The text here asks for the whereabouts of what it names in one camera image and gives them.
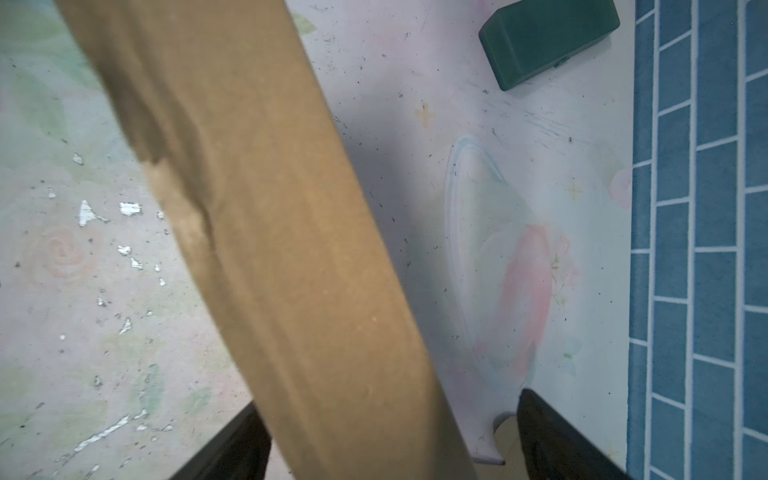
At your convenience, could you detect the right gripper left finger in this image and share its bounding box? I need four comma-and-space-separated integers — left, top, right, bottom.
170, 403, 272, 480

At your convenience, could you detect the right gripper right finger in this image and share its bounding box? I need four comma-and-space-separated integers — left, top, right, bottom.
517, 389, 630, 480

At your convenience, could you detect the cardboard box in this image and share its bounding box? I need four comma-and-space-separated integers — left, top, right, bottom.
58, 1, 475, 479

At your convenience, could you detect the green sponge block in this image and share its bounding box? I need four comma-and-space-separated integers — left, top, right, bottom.
479, 0, 620, 91

